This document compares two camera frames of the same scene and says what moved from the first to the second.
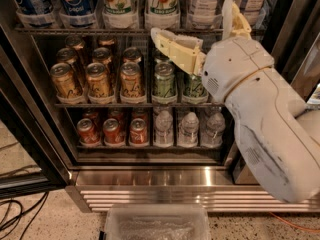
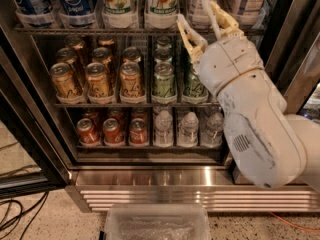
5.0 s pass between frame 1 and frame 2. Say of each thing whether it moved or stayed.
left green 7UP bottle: stayed
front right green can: stayed
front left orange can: stayed
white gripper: moved
